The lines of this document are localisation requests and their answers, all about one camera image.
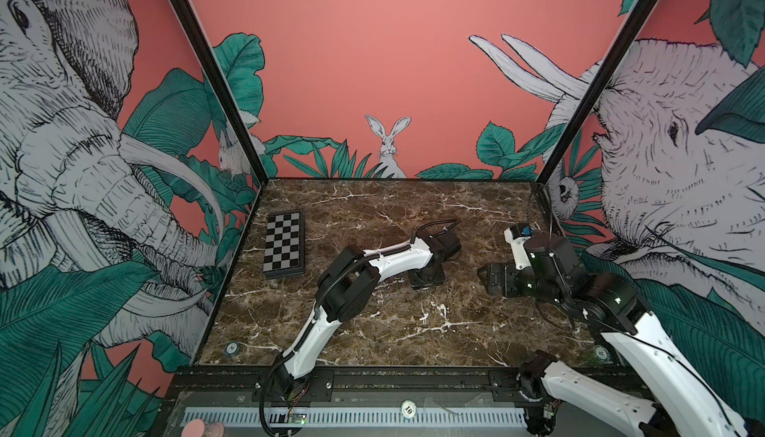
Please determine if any black white chessboard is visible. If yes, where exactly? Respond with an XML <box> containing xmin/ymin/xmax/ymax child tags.
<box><xmin>262</xmin><ymin>210</ymin><xmax>306</xmax><ymax>280</ymax></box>

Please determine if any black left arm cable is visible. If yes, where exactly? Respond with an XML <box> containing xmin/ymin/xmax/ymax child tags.
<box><xmin>411</xmin><ymin>218</ymin><xmax>462</xmax><ymax>244</ymax></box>

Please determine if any blue white poker chip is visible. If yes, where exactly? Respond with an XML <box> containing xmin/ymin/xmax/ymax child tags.
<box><xmin>224</xmin><ymin>341</ymin><xmax>240</xmax><ymax>357</ymax></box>

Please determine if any poker chip on vent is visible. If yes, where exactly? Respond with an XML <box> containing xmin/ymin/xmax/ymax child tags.
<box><xmin>400</xmin><ymin>400</ymin><xmax>418</xmax><ymax>419</ymax></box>

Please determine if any black corner post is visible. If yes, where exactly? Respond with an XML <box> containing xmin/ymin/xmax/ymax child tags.
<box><xmin>169</xmin><ymin>0</ymin><xmax>269</xmax><ymax>189</ymax></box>
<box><xmin>536</xmin><ymin>0</ymin><xmax>659</xmax><ymax>185</ymax></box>

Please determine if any white perforated vent strip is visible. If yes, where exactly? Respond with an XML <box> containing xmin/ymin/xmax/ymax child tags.
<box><xmin>179</xmin><ymin>407</ymin><xmax>526</xmax><ymax>429</ymax></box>

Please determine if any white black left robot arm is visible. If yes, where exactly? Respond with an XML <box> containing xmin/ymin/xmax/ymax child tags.
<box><xmin>259</xmin><ymin>219</ymin><xmax>461</xmax><ymax>402</ymax></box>

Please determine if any black left corner post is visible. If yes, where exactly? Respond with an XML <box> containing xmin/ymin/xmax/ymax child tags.
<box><xmin>169</xmin><ymin>0</ymin><xmax>269</xmax><ymax>189</ymax></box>

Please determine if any black right corner post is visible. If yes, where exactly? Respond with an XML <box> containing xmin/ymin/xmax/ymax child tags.
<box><xmin>536</xmin><ymin>0</ymin><xmax>659</xmax><ymax>185</ymax></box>

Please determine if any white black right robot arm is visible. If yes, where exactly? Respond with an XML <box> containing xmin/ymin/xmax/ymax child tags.
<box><xmin>477</xmin><ymin>234</ymin><xmax>764</xmax><ymax>436</ymax></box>

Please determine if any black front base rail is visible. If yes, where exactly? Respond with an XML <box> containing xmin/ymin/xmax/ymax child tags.
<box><xmin>172</xmin><ymin>364</ymin><xmax>566</xmax><ymax>423</ymax></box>

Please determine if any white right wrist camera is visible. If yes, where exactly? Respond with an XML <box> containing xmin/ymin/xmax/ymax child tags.
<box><xmin>504</xmin><ymin>223</ymin><xmax>533</xmax><ymax>271</ymax></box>

